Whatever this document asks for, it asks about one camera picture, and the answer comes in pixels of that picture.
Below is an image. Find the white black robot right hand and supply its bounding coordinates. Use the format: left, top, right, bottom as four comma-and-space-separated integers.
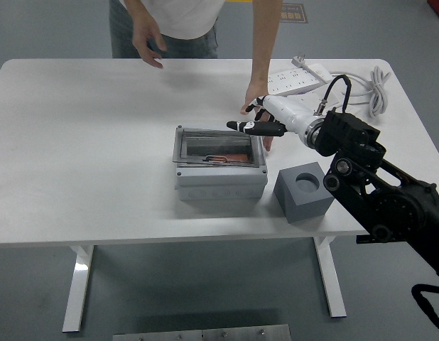
226, 94, 322, 138

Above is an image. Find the person's right hand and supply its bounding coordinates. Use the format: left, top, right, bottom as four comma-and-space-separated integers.
131, 7, 168, 70

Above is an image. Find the person's left hand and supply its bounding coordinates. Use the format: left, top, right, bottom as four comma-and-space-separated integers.
239, 81, 276, 153

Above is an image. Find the transparent hinged box lid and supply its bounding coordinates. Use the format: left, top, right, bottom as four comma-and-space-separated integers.
172, 126, 260, 168

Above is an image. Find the orange cylindrical battery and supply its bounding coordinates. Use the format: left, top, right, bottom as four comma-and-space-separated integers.
209, 153, 249, 163

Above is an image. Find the grey plastic electrical box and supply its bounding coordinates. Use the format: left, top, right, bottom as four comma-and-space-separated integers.
174, 122, 269, 200

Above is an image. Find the large white power strip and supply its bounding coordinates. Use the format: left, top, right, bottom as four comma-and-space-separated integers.
267, 67, 322, 96

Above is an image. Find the person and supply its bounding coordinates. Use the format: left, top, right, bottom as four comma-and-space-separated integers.
109, 0, 226, 60

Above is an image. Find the small white socket strip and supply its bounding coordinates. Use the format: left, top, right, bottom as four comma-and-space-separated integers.
293, 86, 348, 114

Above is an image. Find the white power plug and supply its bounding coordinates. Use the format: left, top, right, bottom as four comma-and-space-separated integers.
291, 52, 311, 70

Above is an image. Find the brown floor sign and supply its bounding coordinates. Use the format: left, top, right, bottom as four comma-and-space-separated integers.
279, 3, 309, 25

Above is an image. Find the grey block with round hole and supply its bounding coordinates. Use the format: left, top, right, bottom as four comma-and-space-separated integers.
273, 161, 336, 224

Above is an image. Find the white table leg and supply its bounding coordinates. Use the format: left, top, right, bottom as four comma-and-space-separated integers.
313, 236, 347, 318
62, 244, 95, 333

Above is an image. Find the grey metal plate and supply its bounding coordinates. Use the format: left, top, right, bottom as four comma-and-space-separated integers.
112, 323, 291, 341

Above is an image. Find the white coiled power cord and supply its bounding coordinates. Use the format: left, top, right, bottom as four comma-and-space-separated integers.
327, 65, 391, 120

